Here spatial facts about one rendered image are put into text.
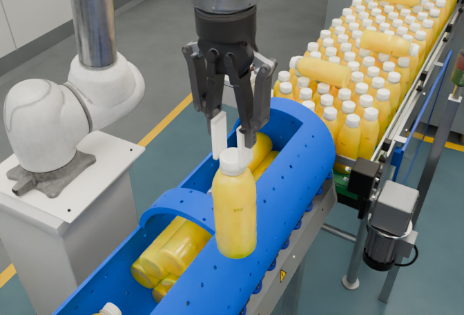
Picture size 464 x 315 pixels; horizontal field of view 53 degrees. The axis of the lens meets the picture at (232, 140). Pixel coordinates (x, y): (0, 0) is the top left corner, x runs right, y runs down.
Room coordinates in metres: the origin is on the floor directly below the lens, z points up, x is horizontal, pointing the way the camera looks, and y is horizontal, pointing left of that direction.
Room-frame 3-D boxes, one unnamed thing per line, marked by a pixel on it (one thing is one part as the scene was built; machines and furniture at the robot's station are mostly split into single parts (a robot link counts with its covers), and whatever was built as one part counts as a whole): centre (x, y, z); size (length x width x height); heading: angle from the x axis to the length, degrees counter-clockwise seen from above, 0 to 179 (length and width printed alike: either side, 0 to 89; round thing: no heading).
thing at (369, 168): (1.01, -0.39, 0.95); 0.10 x 0.07 x 0.10; 59
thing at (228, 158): (0.52, 0.00, 1.45); 0.04 x 0.04 x 0.02
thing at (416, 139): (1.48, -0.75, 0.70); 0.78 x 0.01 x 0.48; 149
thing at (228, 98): (1.40, -0.05, 1.05); 0.20 x 0.10 x 0.10; 149
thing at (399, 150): (1.49, -0.73, 0.70); 0.80 x 0.05 x 0.50; 149
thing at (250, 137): (0.51, -0.03, 1.51); 0.03 x 0.01 x 0.05; 57
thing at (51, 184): (0.97, 0.52, 1.04); 0.22 x 0.18 x 0.06; 152
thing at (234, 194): (0.52, 0.00, 1.35); 0.07 x 0.07 x 0.19
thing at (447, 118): (1.22, -0.70, 0.55); 0.04 x 0.04 x 1.10; 59
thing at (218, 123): (0.54, 0.02, 1.48); 0.03 x 0.01 x 0.07; 147
